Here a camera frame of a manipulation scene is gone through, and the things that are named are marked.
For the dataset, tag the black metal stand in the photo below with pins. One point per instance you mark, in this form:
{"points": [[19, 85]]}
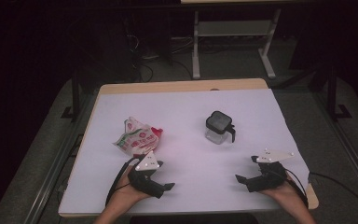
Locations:
{"points": [[332, 93], [75, 93]]}

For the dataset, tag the person's left hand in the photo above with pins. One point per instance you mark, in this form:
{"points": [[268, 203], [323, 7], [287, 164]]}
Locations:
{"points": [[126, 194]]}

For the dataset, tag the red and white plastic bag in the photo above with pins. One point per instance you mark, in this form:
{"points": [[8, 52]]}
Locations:
{"points": [[138, 138]]}

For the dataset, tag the person's right hand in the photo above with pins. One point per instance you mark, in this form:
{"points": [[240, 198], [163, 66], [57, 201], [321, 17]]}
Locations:
{"points": [[287, 194]]}

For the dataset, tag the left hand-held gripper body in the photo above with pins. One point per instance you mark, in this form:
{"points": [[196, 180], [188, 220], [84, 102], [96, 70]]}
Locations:
{"points": [[146, 183]]}

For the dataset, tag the clear jar with black lid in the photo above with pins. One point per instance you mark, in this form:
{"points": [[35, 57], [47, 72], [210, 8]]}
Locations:
{"points": [[219, 126]]}

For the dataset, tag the white metal desk frame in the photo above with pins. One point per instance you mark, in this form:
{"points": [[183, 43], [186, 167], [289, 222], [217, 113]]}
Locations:
{"points": [[234, 28]]}

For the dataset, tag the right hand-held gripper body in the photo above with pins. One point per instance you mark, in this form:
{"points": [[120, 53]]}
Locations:
{"points": [[270, 179]]}

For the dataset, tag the white paper sheet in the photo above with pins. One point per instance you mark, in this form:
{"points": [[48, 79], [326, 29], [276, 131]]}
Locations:
{"points": [[192, 174]]}

